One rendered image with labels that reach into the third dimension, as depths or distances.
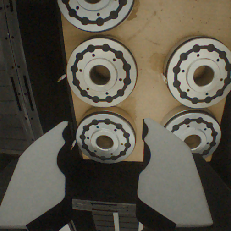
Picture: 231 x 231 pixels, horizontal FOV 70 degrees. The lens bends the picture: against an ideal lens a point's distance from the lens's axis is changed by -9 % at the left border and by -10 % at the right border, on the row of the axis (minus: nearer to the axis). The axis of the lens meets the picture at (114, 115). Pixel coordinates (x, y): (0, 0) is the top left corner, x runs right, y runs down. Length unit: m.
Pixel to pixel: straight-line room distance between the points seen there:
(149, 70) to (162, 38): 0.05
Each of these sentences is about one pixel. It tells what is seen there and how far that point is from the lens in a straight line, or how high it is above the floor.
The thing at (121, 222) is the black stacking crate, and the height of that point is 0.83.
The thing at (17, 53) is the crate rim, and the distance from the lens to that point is 0.22.
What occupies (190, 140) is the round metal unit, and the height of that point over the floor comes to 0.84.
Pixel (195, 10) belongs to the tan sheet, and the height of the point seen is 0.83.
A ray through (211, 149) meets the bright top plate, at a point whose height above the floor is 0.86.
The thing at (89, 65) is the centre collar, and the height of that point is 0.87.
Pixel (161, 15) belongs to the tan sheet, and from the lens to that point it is 0.28.
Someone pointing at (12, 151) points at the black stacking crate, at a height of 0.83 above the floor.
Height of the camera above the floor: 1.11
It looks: 62 degrees down
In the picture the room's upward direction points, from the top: 165 degrees counter-clockwise
